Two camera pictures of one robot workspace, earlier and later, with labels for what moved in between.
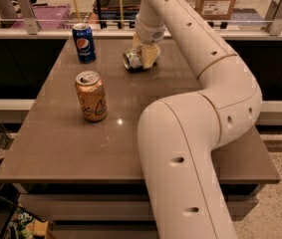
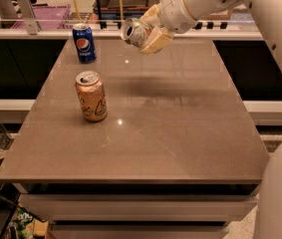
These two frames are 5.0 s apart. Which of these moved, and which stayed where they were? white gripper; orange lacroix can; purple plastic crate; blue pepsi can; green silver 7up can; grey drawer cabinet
Moved: white gripper; green silver 7up can
Stayed: orange lacroix can; grey drawer cabinet; purple plastic crate; blue pepsi can
